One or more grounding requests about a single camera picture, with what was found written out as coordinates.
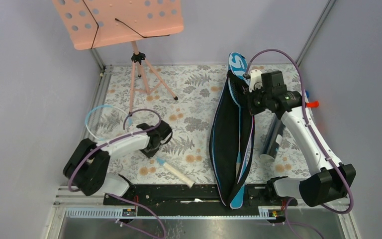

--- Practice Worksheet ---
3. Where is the pink music stand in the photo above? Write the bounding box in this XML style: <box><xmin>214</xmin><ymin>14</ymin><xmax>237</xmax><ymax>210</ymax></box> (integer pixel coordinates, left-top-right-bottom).
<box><xmin>52</xmin><ymin>0</ymin><xmax>184</xmax><ymax>112</ymax></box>

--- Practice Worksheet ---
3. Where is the blue racket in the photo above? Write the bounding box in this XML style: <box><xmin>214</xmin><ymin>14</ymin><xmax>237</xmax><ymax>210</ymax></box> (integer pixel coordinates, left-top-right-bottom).
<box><xmin>85</xmin><ymin>105</ymin><xmax>195</xmax><ymax>189</ymax></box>
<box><xmin>227</xmin><ymin>70</ymin><xmax>251</xmax><ymax>186</ymax></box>

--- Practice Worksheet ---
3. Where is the blue racket cover bag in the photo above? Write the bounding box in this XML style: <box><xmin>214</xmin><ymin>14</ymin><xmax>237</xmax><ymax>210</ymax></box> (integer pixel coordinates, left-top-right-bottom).
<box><xmin>209</xmin><ymin>75</ymin><xmax>245</xmax><ymax>210</ymax></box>

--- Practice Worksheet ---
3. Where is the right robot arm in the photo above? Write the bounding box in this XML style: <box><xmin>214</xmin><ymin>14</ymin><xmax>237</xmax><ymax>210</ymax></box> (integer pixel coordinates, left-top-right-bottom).
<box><xmin>243</xmin><ymin>49</ymin><xmax>356</xmax><ymax>214</ymax></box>

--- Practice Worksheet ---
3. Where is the black shuttlecock tube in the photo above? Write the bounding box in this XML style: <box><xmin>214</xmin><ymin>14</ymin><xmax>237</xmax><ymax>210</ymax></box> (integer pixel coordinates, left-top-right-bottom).
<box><xmin>260</xmin><ymin>115</ymin><xmax>285</xmax><ymax>161</ymax></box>

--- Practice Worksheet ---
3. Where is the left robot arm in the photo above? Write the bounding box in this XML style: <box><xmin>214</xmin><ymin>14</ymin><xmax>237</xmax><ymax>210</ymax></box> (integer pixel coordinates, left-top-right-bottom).
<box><xmin>63</xmin><ymin>105</ymin><xmax>172</xmax><ymax>205</ymax></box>

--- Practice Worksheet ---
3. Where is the red clip on wall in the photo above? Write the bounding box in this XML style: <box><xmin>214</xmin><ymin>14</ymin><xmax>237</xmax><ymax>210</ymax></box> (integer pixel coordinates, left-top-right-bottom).
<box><xmin>306</xmin><ymin>101</ymin><xmax>320</xmax><ymax>108</ymax></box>

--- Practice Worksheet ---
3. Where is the black front rail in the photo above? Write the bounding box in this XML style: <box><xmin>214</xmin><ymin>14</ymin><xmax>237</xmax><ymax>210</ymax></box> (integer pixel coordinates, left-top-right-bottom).
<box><xmin>103</xmin><ymin>183</ymin><xmax>299</xmax><ymax>218</ymax></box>

